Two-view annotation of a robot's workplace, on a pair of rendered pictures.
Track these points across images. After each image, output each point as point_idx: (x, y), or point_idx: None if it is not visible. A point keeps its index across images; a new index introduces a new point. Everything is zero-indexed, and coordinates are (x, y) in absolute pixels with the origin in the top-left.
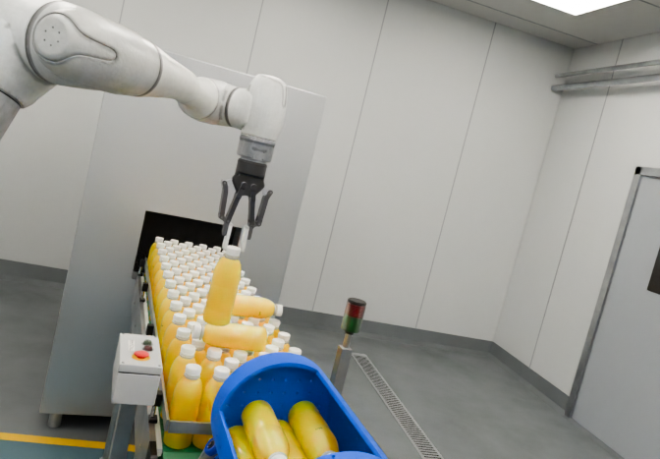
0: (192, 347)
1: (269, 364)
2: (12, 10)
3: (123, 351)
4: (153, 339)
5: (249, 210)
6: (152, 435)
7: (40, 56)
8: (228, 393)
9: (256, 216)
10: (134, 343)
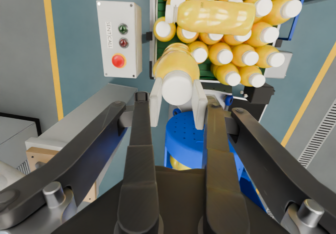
0: (165, 30)
1: (193, 167)
2: None
3: (104, 50)
4: (129, 13)
5: (202, 155)
6: (151, 54)
7: None
8: (168, 151)
9: (238, 125)
10: (111, 30)
